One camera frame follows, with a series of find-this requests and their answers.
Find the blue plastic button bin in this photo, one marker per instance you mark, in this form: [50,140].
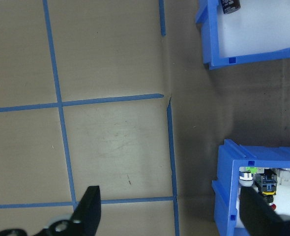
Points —
[224,196]

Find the blue plastic capacitor bin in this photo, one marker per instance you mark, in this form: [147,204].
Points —
[210,37]

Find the red mushroom emergency stop button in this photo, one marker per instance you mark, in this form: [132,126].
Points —
[268,185]

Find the white foam bin liner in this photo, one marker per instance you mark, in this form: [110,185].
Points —
[258,29]

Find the large black capacitor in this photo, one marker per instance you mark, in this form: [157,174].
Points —
[229,6]

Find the green pushbutton switch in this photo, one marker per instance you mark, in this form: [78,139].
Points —
[252,169]

